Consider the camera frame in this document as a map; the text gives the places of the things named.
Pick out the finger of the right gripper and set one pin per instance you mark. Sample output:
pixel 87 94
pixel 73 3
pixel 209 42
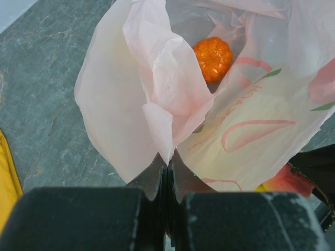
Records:
pixel 317 166

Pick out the pink peach plastic bag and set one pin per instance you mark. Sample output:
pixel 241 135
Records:
pixel 141 91

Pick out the peach fruit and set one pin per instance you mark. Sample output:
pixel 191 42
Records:
pixel 287 181

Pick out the orange folded cloth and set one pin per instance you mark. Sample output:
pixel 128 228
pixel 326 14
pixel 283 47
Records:
pixel 10 187

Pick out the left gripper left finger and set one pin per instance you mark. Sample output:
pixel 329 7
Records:
pixel 150 221

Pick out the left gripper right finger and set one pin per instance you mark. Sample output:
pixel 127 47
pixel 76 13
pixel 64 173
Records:
pixel 180 182

